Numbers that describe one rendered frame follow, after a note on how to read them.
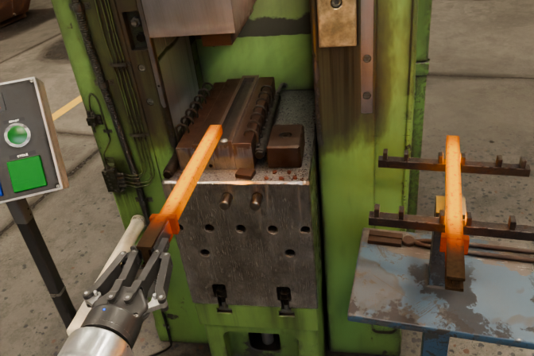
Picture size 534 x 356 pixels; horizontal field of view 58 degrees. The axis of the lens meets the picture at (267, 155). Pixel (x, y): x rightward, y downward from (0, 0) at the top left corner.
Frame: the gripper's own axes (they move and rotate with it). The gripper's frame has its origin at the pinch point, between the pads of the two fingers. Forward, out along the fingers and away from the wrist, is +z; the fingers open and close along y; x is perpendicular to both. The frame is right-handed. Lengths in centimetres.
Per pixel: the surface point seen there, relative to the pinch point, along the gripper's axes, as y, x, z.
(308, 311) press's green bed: 19, -62, 38
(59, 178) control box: -37.8, -8.6, 29.8
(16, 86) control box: -47, 12, 39
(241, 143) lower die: 4.6, -7.8, 44.1
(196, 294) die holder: -14, -56, 37
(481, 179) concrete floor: 98, -108, 171
